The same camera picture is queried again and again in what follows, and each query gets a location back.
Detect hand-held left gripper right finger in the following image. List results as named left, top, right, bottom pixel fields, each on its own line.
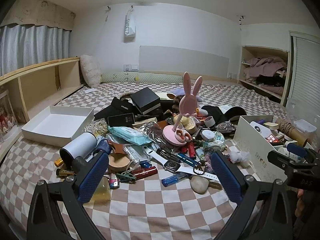
left=211, top=151, right=294, bottom=240

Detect flat black phone box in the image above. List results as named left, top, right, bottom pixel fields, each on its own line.
left=107, top=112, right=135, bottom=127

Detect pink bunny phone stand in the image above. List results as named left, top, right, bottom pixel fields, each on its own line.
left=162, top=72, right=203, bottom=145

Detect red lipstick tube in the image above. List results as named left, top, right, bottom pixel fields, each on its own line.
left=132, top=166, right=158, bottom=180

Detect grey white curtain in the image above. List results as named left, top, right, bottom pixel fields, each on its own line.
left=0, top=25, right=72, bottom=77

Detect black folding tool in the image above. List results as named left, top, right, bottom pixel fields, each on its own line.
left=156, top=148, right=179, bottom=160

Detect clear plastic container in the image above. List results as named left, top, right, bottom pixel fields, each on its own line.
left=294, top=119, right=317, bottom=133

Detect bag of rubber bands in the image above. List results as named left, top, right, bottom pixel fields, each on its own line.
left=85, top=119, right=110, bottom=137

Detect clear bag brown lace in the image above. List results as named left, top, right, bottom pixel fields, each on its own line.
left=147, top=122, right=175, bottom=151

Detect grey headboard panel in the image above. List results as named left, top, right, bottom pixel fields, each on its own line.
left=139, top=45, right=230, bottom=77

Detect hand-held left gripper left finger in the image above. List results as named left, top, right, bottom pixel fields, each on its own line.
left=26, top=150, right=109, bottom=240

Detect fluffy white pillow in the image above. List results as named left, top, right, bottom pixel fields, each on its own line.
left=80, top=54, right=102, bottom=87

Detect yellow translucent case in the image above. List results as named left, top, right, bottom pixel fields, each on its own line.
left=90, top=176, right=111, bottom=201

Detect white shoe box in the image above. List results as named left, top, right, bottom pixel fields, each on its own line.
left=232, top=115, right=316, bottom=180

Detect white slatted door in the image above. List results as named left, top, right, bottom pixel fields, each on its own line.
left=287, top=31, right=320, bottom=130

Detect wooden wardrobe shelf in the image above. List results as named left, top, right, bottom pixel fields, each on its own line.
left=237, top=45, right=293, bottom=107

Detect beige curtain valance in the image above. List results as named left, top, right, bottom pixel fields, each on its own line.
left=0, top=0, right=76, bottom=28

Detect beige stone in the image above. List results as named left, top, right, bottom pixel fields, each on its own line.
left=190, top=176, right=210, bottom=194

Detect white cotton stuffing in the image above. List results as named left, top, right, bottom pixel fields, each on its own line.
left=229, top=151, right=251, bottom=167

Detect long pale green bolster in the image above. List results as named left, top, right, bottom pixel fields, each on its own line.
left=101, top=71, right=185, bottom=85

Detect cream plush in bag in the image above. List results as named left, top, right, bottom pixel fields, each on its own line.
left=179, top=116, right=197, bottom=129

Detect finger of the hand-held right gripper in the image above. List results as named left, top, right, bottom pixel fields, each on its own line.
left=287, top=143, right=320, bottom=164
left=267, top=150, right=313, bottom=173

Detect purple blue crocheted piece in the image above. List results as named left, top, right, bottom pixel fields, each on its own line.
left=199, top=152, right=218, bottom=173

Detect brown leather fox holder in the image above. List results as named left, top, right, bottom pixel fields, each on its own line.
left=106, top=140, right=130, bottom=157

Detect beige orange small scissors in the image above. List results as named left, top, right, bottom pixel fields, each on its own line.
left=175, top=129, right=192, bottom=142

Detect white oval-window case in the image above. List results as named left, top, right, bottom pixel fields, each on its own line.
left=250, top=121, right=268, bottom=136

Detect white cylinder tumbler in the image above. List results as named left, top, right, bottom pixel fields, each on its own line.
left=59, top=132, right=97, bottom=168

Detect large black box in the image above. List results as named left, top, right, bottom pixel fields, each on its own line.
left=130, top=87, right=161, bottom=115

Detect teal wet wipes pack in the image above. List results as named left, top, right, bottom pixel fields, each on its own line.
left=109, top=126, right=153, bottom=145

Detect clear plastic mask packet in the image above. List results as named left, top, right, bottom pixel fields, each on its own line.
left=124, top=145, right=153, bottom=163

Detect black cap and clothes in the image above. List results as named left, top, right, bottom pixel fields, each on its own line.
left=201, top=105, right=247, bottom=126

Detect brown fur item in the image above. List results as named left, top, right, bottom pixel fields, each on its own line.
left=171, top=95, right=183, bottom=112

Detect checkered bedsheet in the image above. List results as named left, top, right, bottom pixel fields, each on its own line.
left=0, top=81, right=320, bottom=240

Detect red printed picture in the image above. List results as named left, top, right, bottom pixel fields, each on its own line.
left=0, top=90, right=20, bottom=141

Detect blue floral fabric bundle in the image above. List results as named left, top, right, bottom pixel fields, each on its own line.
left=202, top=131, right=226, bottom=155

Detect person's right hand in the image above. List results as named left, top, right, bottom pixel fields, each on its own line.
left=294, top=188, right=306, bottom=218

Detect brown twine spool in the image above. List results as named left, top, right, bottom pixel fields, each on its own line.
left=275, top=118, right=310, bottom=147

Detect white elastic cord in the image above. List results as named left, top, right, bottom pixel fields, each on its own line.
left=127, top=159, right=143, bottom=173

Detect wooden bedside shelf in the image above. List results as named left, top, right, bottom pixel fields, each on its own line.
left=0, top=57, right=85, bottom=160

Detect clear red white lighter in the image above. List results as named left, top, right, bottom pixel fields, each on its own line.
left=109, top=174, right=120, bottom=190

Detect hanging white bag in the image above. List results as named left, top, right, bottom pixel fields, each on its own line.
left=124, top=5, right=137, bottom=43

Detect white round tape measure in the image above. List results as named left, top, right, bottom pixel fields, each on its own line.
left=201, top=129, right=215, bottom=142

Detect white shallow box lid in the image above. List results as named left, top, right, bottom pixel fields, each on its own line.
left=21, top=106, right=94, bottom=147

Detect light blue clear lighter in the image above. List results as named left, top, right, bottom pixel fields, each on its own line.
left=162, top=172, right=188, bottom=187

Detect tan wooden disc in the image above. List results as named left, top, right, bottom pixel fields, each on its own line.
left=108, top=154, right=132, bottom=173

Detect white smartwatch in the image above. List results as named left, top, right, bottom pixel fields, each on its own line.
left=144, top=147, right=218, bottom=180

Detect pile of clothes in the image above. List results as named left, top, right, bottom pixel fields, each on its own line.
left=244, top=56, right=288, bottom=95

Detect black box white label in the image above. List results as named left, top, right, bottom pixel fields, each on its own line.
left=94, top=97, right=135, bottom=121

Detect clear bag dark item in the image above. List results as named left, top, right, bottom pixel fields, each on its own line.
left=216, top=120, right=237, bottom=137

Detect dark blue lighter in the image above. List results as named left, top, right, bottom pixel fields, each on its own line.
left=177, top=152, right=200, bottom=167

